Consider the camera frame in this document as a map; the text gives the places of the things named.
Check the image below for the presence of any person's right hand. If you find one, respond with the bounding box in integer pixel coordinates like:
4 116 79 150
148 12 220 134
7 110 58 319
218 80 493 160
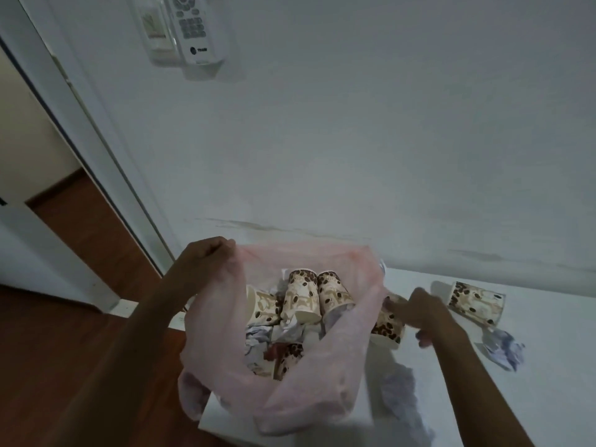
384 287 467 350

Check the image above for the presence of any person's left hand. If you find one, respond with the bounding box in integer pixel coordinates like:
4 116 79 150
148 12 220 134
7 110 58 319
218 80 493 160
174 237 237 288

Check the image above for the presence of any coffee bean print paper cup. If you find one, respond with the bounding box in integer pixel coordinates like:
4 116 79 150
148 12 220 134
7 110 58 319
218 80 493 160
271 342 306 381
448 281 507 329
370 294 409 350
318 270 357 323
245 285 281 326
281 269 323 324

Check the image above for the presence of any pink plastic bag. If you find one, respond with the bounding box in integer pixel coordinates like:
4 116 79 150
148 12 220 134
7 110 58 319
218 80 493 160
177 242 387 436

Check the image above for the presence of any person's left forearm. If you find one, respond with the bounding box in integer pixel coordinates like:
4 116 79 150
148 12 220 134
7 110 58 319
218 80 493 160
44 270 205 447

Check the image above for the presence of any person's right forearm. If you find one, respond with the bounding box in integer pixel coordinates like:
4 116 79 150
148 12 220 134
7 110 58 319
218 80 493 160
432 332 537 447

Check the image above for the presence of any white door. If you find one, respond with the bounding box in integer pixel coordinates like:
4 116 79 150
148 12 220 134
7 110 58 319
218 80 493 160
0 197 123 318

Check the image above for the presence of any white remote control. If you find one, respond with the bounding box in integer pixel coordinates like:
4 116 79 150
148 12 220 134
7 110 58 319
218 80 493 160
163 0 219 65

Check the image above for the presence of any white door frame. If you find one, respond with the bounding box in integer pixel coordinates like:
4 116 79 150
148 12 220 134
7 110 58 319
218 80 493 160
0 0 180 277

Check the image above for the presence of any white wall remote holder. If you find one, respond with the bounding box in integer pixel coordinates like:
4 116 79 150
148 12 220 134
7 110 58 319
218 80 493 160
128 0 229 82

